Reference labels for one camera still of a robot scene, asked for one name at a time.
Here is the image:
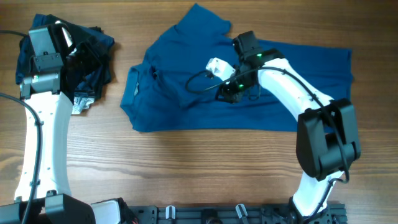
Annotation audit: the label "blue polo shirt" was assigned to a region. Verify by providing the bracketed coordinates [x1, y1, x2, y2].
[119, 2, 354, 133]

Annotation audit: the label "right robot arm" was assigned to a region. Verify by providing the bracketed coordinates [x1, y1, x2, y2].
[206, 31, 361, 223]

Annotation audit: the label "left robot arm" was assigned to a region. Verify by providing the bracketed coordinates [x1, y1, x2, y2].
[1, 22, 126, 223]

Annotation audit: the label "navy folded garment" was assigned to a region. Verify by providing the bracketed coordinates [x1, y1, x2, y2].
[16, 14, 114, 98]

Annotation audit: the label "black folded garment on top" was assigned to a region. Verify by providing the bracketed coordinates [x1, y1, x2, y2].
[47, 15, 97, 59]

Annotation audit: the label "black folded garment underneath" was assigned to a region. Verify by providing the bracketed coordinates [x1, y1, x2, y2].
[16, 24, 115, 101]

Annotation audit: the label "light blue folded jeans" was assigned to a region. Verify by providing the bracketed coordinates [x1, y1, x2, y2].
[72, 96, 95, 114]

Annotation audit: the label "right white clip on rail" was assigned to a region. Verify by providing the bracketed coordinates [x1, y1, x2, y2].
[235, 203, 249, 224]

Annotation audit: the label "white clip on rail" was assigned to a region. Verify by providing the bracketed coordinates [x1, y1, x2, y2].
[235, 203, 249, 224]
[165, 205, 176, 220]

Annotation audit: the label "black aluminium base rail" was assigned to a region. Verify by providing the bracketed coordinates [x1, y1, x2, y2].
[124, 203, 348, 224]

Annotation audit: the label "left white clip on rail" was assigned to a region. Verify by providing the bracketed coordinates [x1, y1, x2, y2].
[165, 205, 176, 220]

